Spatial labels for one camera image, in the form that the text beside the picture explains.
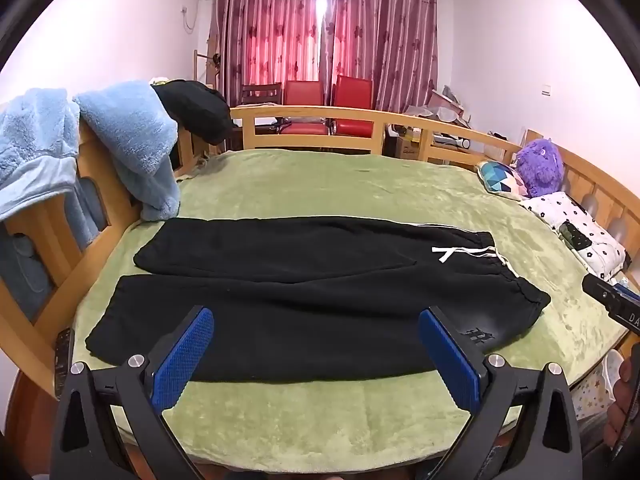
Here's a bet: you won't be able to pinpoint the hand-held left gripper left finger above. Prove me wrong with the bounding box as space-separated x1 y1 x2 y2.
50 305 216 480

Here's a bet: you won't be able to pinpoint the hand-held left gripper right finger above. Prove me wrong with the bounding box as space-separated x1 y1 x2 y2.
418 307 586 480

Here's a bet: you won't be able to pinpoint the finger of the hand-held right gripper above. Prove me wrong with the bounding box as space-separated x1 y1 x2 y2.
581 272 626 311

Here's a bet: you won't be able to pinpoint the black pants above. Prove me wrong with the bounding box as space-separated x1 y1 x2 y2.
85 217 552 385

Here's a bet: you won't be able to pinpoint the person's right hand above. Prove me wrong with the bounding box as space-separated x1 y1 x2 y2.
602 347 640 452

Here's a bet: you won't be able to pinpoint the white star print sheet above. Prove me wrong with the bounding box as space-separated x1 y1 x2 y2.
572 352 623 422

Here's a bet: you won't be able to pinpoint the white floral pillow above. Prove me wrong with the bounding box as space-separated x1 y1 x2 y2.
520 191 629 282

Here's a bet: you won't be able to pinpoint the dark remote control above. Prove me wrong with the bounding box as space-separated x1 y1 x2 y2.
53 327 76 402

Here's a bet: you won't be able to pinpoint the purple plush toy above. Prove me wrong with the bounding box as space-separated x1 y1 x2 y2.
515 137 565 199

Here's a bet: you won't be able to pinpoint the geometric print pillow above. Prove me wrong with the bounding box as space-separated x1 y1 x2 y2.
476 160 529 201

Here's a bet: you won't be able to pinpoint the green fleece blanket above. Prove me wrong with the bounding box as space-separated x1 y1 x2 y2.
70 147 631 476

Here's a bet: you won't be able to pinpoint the cardboard box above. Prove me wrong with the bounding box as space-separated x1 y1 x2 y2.
394 135 422 159

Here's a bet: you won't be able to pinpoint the light blue fleece garment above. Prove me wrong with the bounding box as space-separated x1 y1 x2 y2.
0 87 82 222
74 80 182 223

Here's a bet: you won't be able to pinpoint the black garment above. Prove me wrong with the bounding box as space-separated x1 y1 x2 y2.
151 80 235 145

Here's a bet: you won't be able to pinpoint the dark wooden chair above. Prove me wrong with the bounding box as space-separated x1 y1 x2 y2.
240 82 284 107

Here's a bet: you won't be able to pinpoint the wooden rack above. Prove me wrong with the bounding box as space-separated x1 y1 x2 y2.
194 35 224 92

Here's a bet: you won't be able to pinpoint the red floral curtain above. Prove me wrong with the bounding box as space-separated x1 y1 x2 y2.
210 0 323 107
320 0 439 112

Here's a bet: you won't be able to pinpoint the wooden bed frame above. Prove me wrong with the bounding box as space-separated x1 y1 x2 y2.
0 105 640 480

